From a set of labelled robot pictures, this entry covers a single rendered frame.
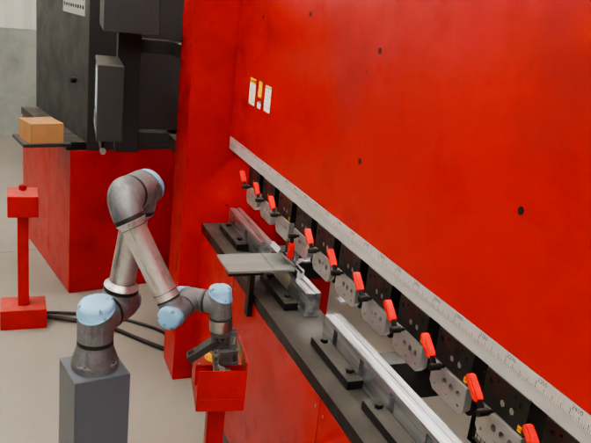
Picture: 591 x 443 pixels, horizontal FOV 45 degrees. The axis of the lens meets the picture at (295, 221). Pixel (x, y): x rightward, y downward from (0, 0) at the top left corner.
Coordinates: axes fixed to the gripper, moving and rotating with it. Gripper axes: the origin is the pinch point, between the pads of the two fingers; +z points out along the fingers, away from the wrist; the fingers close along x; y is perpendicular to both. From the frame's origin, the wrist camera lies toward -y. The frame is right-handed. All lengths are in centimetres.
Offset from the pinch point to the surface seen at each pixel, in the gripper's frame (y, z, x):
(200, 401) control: -5.6, 2.7, -4.8
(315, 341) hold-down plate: 33.2, -14.3, -2.3
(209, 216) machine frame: 10, -17, 130
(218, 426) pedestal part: 1.0, 17.9, 2.2
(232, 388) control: 5.1, -1.1, -4.9
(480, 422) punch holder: 51, -35, -84
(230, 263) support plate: 11, -26, 43
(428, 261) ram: 49, -61, -52
